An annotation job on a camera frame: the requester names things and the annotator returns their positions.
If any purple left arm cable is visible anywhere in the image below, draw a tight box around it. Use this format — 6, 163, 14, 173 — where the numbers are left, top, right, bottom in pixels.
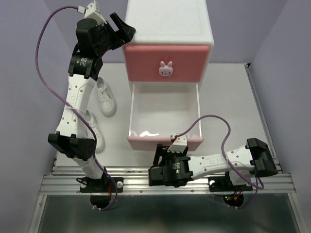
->
35, 6, 119, 211

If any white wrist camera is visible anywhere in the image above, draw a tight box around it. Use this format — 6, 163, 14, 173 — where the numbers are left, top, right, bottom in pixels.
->
168, 134, 187, 153
77, 0, 107, 25

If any white shoe cabinet frame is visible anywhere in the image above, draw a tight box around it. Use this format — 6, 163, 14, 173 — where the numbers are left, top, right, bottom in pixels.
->
124, 0, 214, 77

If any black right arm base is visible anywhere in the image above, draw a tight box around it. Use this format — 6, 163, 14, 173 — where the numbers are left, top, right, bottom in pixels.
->
208, 173, 253, 193

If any white sneaker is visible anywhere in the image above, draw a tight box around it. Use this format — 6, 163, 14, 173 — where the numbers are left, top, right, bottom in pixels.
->
86, 111, 105, 153
97, 77, 117, 117

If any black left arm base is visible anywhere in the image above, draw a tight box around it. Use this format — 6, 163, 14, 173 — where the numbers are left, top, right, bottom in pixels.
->
76, 175, 124, 193

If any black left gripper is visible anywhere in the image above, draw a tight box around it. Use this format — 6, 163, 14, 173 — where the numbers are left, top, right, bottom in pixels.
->
95, 14, 135, 56

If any aluminium mounting rail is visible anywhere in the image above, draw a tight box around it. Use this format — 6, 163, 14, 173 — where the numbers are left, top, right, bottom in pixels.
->
39, 166, 295, 195

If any white sneaker far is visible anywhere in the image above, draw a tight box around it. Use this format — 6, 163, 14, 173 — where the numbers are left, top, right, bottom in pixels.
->
97, 77, 117, 117

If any light pink drawer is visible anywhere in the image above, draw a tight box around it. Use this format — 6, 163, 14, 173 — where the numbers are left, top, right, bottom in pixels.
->
127, 82, 204, 151

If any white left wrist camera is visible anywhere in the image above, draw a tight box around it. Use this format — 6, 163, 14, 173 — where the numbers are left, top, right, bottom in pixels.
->
77, 0, 107, 25

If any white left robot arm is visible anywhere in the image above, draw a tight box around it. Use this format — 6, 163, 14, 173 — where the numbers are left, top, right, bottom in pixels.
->
48, 13, 136, 191

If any white sneaker near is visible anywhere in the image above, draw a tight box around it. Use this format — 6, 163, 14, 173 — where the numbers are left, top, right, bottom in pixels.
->
86, 111, 105, 153

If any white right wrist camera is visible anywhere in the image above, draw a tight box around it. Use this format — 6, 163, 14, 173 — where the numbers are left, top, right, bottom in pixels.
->
168, 134, 187, 153

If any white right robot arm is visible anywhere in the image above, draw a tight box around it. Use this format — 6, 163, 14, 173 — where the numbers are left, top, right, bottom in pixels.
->
148, 137, 278, 191

